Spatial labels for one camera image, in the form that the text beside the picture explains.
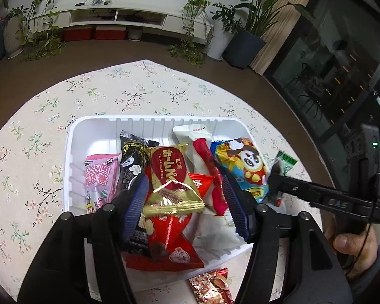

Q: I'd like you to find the green seaweed snack packet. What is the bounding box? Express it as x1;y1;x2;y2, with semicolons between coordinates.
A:
267;150;298;207

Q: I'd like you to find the panda snack bag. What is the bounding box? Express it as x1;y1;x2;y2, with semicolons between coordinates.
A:
210;138;268;203

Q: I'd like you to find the white red ice-cream style packet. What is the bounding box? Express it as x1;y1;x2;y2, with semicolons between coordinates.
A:
173;123;244;258

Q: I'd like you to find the red heart pattern packet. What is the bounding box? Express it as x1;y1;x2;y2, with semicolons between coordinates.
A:
189;268;233;304

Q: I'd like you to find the gold red pie packet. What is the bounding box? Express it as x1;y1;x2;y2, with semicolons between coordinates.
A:
143;144;205;218

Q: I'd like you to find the pink lollipop snack bag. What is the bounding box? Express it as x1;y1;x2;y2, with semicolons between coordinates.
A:
84;154;121;213

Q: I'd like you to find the black cookie snack bag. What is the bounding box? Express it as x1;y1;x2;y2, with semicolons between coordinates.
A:
119;130;159;257

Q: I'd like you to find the person's right hand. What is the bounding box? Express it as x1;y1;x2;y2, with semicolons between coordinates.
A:
322;212;378;279

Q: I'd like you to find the glass sliding door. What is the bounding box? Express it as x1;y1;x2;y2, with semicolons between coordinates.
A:
266;0;380;189

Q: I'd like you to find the tall bird-of-paradise plant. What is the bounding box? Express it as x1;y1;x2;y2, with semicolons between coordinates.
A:
223;0;315;69

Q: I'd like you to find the small leafy plant white pot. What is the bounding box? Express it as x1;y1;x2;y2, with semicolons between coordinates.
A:
207;3;242;61

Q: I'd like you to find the trailing vine plant right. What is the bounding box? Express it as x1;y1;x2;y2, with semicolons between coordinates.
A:
169;0;211;66

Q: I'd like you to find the trailing vine plant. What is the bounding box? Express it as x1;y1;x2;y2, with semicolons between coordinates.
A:
169;0;211;66
19;0;64;61

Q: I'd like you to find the white TV console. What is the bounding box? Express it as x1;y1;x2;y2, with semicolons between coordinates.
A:
41;0;215;45

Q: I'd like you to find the beige curtain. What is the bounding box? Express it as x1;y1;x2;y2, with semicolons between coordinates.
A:
250;0;309;75

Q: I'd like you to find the small white pot under console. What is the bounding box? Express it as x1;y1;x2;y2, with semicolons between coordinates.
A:
127;27;143;42

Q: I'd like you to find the red storage box right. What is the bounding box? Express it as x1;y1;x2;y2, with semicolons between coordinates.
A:
94;25;127;41

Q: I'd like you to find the red storage box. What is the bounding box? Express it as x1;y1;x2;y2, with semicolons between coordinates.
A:
63;26;93;42
94;25;127;41

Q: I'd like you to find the trailing vine plant left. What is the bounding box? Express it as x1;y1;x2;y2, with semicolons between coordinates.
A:
19;0;64;61

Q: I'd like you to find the red storage box left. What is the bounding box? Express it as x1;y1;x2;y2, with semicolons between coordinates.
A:
63;26;93;42

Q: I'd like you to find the small plant beige pot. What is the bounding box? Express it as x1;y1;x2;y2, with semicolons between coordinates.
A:
3;5;28;60

